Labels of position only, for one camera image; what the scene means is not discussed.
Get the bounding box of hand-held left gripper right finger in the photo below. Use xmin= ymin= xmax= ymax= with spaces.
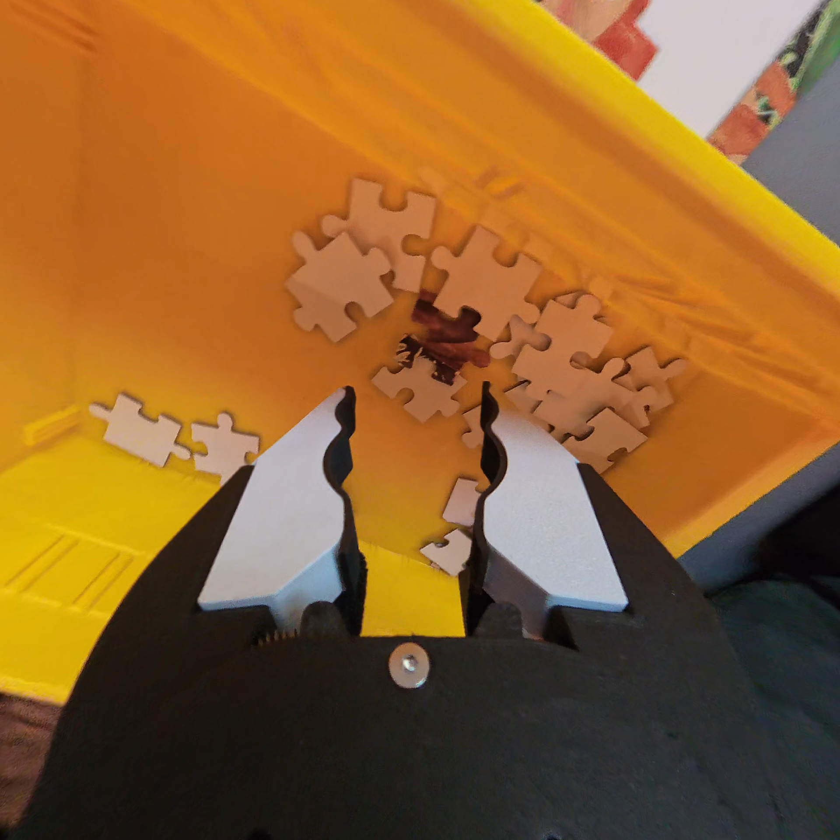
xmin=471 ymin=381 xmax=630 ymax=614

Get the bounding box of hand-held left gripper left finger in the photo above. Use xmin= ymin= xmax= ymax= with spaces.
xmin=197 ymin=386 xmax=361 ymax=614

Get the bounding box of pile of puzzle pieces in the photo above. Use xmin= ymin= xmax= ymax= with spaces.
xmin=88 ymin=177 xmax=688 ymax=578

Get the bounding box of yellow plastic bin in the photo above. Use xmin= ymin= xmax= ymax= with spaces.
xmin=0 ymin=0 xmax=840 ymax=706

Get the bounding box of puzzle frame tray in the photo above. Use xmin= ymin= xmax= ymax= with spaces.
xmin=538 ymin=0 xmax=840 ymax=165

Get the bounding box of person's dark clothing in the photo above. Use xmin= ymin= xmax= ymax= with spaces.
xmin=709 ymin=499 xmax=840 ymax=840

